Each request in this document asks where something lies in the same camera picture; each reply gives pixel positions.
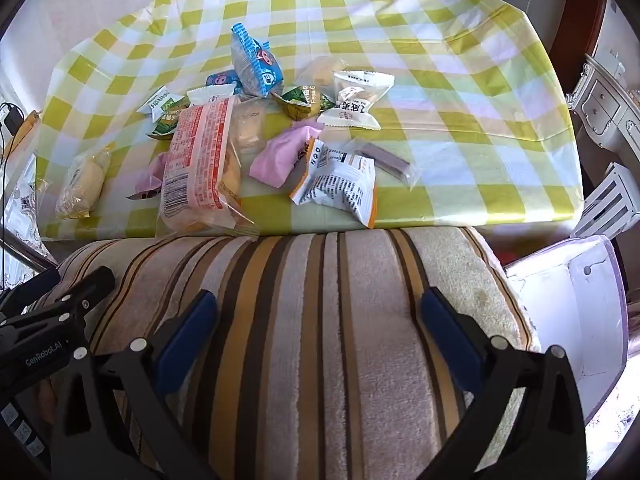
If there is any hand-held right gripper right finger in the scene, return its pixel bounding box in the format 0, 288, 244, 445
417, 287, 588, 480

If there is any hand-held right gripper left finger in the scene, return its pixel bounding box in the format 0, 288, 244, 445
50, 290, 221, 480

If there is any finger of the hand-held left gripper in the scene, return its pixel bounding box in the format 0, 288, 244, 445
0, 266, 117, 333
0, 270, 60, 313

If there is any clear packet with cream roll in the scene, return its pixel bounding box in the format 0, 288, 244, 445
55, 145, 113, 220

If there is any white plastic container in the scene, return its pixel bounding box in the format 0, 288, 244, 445
502, 235, 631, 426

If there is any blue packet with dark filling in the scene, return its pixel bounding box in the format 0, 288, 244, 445
230, 23, 285, 97

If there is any pink snack packet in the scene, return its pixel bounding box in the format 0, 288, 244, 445
249, 121, 325, 190
125, 152, 168, 202

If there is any striped sofa cushion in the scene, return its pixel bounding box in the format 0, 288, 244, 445
30, 227, 543, 480

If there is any large orange bread package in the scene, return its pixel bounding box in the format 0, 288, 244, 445
155, 97, 261, 238

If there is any green pea snack packet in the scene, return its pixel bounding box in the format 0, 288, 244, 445
272, 85, 336, 121
146, 110, 183, 140

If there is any black power adapter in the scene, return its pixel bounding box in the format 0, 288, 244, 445
0, 102, 23, 133

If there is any patterned curtain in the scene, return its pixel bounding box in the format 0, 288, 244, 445
590, 375, 640, 461

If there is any clear packet with purple bar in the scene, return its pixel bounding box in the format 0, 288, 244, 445
342, 139, 418, 191

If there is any white and orange snack packet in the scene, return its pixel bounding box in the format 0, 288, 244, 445
290, 137, 378, 228

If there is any green and white snack packet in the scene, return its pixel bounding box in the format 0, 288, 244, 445
136, 86, 183, 122

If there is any white slatted stool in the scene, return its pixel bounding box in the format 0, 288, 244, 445
570, 162, 640, 241

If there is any white packet with serrated edge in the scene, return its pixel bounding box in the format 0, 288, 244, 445
186, 85, 236, 108

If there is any yellow checked tablecloth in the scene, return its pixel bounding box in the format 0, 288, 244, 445
37, 0, 586, 241

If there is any white nut pastry packet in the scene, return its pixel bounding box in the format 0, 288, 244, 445
317, 70, 396, 132

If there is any white ornate dresser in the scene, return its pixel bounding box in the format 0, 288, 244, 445
567, 52, 640, 161

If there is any clear packet with yellow cake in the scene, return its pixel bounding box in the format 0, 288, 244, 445
295, 56, 348, 93

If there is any small white box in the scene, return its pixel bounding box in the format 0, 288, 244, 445
597, 47, 626, 73

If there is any brown wooden door frame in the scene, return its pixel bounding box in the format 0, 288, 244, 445
545, 0, 616, 91

